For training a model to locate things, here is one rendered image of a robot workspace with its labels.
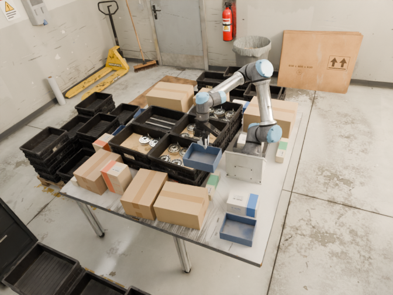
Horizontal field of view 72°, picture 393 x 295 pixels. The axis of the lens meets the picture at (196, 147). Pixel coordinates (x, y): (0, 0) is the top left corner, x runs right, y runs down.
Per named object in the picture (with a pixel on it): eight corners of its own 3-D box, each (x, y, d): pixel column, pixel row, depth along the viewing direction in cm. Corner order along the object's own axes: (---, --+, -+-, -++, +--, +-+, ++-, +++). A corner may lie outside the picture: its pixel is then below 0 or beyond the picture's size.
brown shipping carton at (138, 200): (145, 182, 210) (140, 168, 200) (171, 187, 203) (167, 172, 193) (126, 213, 189) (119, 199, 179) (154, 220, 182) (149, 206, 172)
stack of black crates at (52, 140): (64, 155, 335) (48, 125, 306) (82, 160, 324) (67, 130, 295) (38, 177, 308) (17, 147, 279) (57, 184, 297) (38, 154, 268)
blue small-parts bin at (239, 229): (256, 226, 172) (257, 219, 167) (251, 247, 161) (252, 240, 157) (226, 218, 178) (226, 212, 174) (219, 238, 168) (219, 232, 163)
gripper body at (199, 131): (198, 131, 171) (197, 114, 165) (210, 134, 168) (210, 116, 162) (193, 137, 166) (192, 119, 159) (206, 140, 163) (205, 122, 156)
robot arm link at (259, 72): (268, 140, 192) (257, 61, 183) (285, 140, 179) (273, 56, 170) (256, 144, 187) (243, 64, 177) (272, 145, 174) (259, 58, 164)
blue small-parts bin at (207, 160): (221, 156, 170) (221, 148, 166) (213, 173, 161) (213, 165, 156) (193, 150, 178) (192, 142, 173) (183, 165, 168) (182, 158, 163)
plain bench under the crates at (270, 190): (293, 164, 305) (303, 112, 259) (255, 310, 198) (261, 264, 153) (169, 137, 364) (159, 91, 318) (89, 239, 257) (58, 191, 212)
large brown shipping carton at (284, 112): (295, 121, 250) (298, 102, 237) (288, 140, 230) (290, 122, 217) (252, 113, 266) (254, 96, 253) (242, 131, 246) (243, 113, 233)
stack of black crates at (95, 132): (110, 141, 347) (98, 112, 318) (129, 146, 336) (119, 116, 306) (89, 162, 320) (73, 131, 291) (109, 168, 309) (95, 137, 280)
